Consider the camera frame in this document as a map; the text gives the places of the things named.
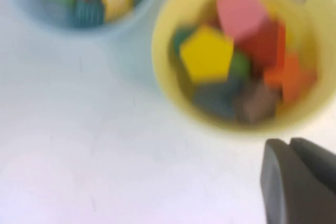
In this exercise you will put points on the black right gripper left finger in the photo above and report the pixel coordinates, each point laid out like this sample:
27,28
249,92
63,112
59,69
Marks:
278,182

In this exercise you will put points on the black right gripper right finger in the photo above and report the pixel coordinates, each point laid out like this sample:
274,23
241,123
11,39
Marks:
323,176

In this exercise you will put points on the red wooden triangle piece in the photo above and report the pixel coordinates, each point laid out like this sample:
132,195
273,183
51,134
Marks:
258,47

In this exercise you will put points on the brown wooden shape piece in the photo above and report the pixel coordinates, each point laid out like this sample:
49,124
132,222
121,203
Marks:
256,104

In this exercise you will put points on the slate blue wooden shape piece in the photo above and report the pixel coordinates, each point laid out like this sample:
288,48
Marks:
218,98

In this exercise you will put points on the orange wooden plus piece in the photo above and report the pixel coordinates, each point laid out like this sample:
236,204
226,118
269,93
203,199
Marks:
288,77

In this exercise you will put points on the green wooden shape piece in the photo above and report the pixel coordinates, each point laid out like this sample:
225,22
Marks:
240,64

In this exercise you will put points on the yellow wooden pentagon piece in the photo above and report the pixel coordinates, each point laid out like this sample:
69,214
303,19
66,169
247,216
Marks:
207,53

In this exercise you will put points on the yellow plastic bowl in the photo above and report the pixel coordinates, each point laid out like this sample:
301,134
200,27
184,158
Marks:
168,82

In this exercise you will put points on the teal wooden round piece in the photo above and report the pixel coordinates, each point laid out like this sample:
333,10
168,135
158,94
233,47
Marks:
181,37

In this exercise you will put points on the pink wooden trapezoid piece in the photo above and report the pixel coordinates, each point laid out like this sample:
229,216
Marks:
241,11

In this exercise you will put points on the blue plastic bowl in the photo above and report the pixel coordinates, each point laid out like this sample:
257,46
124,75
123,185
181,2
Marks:
147,11

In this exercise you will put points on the teal wooden fish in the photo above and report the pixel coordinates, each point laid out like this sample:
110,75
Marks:
88,12

